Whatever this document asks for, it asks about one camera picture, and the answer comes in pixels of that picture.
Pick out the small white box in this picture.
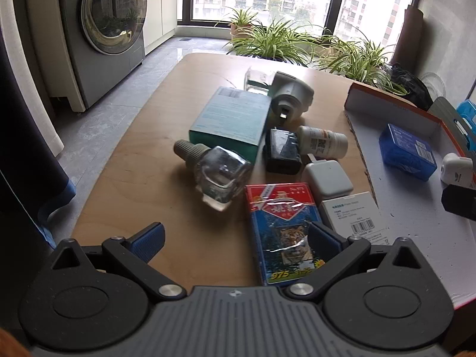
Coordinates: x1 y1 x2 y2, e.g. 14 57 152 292
322 191 391 239

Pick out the brown board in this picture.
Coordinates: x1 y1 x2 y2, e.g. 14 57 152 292
400 4 425 65

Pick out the large spider plant white pot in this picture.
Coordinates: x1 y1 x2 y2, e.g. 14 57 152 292
223 18 322 68

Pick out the white fan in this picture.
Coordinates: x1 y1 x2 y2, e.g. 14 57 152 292
420 71 446 101

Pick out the grey-white plug-in vaporizer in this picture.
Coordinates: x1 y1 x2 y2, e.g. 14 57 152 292
243 66 315 125

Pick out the black bag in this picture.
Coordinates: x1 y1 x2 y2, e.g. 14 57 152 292
387 63 434 111

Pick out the black charger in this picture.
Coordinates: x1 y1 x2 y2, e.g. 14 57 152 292
263 128 303 175

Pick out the clear refill bottle grey cap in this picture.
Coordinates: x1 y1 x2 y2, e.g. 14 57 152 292
174 139 253 211

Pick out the grey board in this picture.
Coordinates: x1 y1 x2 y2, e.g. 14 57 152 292
428 97 475 157

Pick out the grey washing machine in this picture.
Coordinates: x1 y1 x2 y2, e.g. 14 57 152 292
56 0 145 110

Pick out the spider plant terracotta pot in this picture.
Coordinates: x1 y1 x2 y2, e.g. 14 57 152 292
223 7 263 41

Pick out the white curtain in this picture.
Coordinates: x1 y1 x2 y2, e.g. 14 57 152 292
0 0 65 157

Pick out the orange-edged cardboard box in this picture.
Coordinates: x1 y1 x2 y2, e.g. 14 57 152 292
344 82 476 309

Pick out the white plug-in device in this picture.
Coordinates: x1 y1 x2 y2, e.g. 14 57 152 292
441 152 476 187

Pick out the blue stool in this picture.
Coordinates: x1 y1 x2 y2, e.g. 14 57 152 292
457 100 476 127

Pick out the blue red playing card pack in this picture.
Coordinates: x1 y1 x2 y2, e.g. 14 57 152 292
245 183 328 286

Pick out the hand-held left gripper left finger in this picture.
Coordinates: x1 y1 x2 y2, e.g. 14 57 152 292
48 222 187 302

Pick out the black object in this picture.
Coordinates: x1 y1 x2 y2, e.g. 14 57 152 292
441 184 476 221

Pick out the teal bandage box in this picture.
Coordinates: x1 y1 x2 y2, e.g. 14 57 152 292
188 86 271 164

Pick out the white pill bottle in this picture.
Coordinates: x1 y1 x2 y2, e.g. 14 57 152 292
297 126 348 156

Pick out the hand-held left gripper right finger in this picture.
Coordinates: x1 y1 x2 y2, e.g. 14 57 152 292
284 221 428 303

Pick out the wide spider plant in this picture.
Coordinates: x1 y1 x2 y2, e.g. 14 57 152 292
312 32 410 95

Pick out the blue plastic box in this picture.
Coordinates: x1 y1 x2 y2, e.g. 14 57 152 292
379 123 437 181

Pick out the white power adapter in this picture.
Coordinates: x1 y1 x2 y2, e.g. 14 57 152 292
301 154 354 199

